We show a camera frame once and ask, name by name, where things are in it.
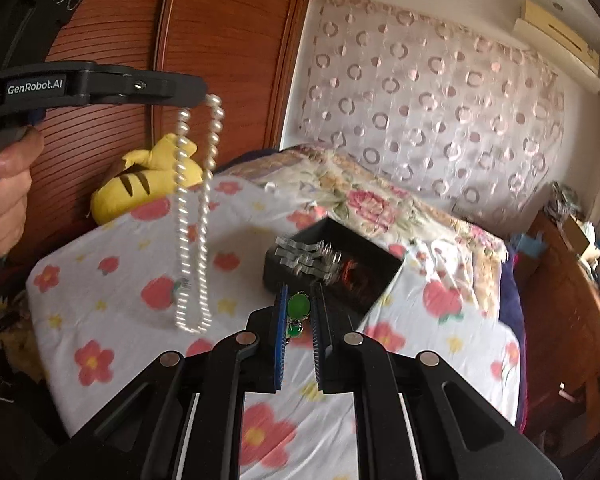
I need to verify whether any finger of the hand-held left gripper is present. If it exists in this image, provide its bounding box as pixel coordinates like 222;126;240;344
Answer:
87;61;209;107

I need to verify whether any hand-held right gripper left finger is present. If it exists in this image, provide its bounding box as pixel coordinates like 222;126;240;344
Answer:
35;282;291;480

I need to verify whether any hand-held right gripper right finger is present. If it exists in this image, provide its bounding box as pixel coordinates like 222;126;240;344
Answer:
310;282;566;480

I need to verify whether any green jade bracelet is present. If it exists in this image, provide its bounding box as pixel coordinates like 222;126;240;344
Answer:
286;292;312;346

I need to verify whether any red cord bracelet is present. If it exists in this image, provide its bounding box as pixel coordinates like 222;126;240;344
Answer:
337;257;381;293

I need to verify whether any silver hair comb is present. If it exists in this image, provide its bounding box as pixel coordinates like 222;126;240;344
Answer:
274;236;343;280

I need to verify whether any black jewelry box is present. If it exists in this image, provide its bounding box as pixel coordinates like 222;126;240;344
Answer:
262;217;406;329

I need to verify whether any white pearl necklace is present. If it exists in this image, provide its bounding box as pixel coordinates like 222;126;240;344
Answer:
172;94;226;335

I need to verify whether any person's left hand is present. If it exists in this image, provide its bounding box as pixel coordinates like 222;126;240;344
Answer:
0;127;46;259

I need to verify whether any wooden wardrobe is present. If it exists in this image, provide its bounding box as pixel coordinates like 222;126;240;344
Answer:
30;0;315;261

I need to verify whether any yellow plush toy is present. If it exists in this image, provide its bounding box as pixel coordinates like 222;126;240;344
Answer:
90;132;204;225

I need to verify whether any floral blanket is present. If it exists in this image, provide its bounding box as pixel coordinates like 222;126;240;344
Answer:
215;144;508;311

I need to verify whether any strawberry print bed sheet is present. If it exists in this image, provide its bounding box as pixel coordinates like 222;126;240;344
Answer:
25;175;523;480

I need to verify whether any dark purple bedsheet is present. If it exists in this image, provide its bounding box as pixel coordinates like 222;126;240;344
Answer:
499;250;532;411

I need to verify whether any wooden cabinet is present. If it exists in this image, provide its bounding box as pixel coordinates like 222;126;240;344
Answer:
517;210;600;441

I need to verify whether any cardboard tissue box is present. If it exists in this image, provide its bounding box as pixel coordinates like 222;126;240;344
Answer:
562;217;592;257

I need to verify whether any pile of clutter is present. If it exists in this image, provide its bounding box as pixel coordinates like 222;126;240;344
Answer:
549;182;581;221

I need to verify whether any cream air conditioner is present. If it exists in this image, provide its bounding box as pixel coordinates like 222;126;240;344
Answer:
512;0;600;92

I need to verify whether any circle patterned wall curtain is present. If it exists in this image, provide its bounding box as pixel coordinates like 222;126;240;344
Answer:
300;0;566;221

